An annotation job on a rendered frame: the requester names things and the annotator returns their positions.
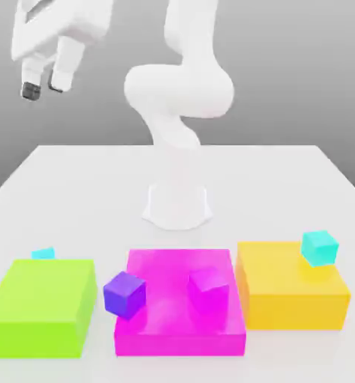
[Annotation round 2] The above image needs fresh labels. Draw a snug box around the small magenta cube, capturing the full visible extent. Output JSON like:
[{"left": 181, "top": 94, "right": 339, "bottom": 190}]
[{"left": 187, "top": 266, "right": 230, "bottom": 322}]

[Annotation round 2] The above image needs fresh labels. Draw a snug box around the large magenta box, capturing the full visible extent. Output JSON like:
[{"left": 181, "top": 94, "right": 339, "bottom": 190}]
[{"left": 113, "top": 248, "right": 247, "bottom": 358}]

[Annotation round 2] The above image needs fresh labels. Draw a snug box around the small purple cube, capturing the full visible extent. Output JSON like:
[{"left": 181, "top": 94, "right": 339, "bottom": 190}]
[{"left": 103, "top": 270, "right": 148, "bottom": 322}]

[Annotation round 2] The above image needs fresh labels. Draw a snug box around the small cyan cube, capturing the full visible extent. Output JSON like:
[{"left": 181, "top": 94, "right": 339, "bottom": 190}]
[
  {"left": 300, "top": 230, "right": 341, "bottom": 268},
  {"left": 31, "top": 247, "right": 56, "bottom": 260}
]

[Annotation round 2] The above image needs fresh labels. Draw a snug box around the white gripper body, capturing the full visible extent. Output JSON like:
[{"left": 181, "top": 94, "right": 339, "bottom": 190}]
[{"left": 10, "top": 0, "right": 113, "bottom": 63}]

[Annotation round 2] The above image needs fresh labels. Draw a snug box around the large orange box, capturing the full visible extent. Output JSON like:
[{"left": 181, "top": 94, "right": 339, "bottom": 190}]
[{"left": 235, "top": 241, "right": 352, "bottom": 331}]

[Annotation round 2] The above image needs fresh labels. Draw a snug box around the large green box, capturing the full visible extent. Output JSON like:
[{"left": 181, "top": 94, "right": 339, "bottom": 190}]
[{"left": 0, "top": 258, "right": 98, "bottom": 359}]

